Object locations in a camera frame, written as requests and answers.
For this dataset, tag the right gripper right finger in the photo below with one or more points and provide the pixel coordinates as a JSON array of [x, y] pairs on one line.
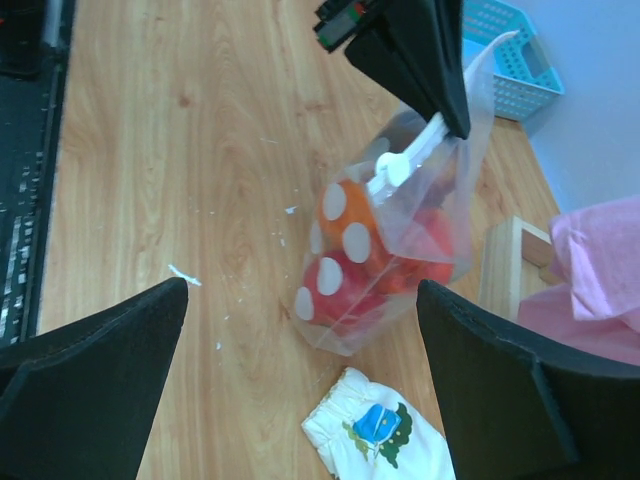
[[517, 405]]

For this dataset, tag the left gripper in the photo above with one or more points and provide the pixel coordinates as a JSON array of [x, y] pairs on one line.
[[413, 49]]

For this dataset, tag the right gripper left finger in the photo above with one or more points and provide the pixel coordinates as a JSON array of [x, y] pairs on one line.
[[79, 402]]

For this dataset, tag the clear zip top bag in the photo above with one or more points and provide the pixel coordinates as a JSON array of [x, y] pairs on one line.
[[419, 180]]

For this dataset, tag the orange fake fruit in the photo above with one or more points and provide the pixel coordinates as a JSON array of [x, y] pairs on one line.
[[344, 221]]

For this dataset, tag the red fake fruit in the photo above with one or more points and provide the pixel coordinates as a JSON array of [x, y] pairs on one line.
[[336, 294]]

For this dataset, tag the light blue plastic basket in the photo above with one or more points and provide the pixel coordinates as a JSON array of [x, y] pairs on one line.
[[524, 79]]

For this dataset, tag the dinosaur print cloth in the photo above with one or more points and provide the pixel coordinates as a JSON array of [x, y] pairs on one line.
[[366, 430]]

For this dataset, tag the wooden clothes rack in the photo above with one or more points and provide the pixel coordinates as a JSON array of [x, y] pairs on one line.
[[516, 264]]

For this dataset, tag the pink shirt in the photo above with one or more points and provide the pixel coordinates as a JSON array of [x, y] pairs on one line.
[[595, 308]]

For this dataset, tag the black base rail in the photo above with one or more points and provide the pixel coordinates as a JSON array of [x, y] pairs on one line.
[[33, 80]]

